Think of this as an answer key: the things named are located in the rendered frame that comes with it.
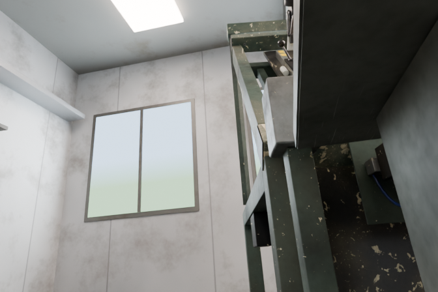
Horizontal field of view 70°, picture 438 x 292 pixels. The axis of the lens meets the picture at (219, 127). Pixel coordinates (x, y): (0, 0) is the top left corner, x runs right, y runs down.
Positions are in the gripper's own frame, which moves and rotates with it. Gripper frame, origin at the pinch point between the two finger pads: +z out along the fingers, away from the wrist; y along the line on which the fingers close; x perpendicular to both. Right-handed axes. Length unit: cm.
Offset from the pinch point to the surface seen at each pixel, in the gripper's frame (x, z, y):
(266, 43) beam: -2, 12, -53
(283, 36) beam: 8, 8, -53
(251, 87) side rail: -21.6, 12.0, 23.0
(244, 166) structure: -20, 93, -35
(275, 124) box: -24, -1, 83
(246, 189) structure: -20, 106, -25
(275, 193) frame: -22, 24, 78
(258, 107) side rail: -22, 12, 44
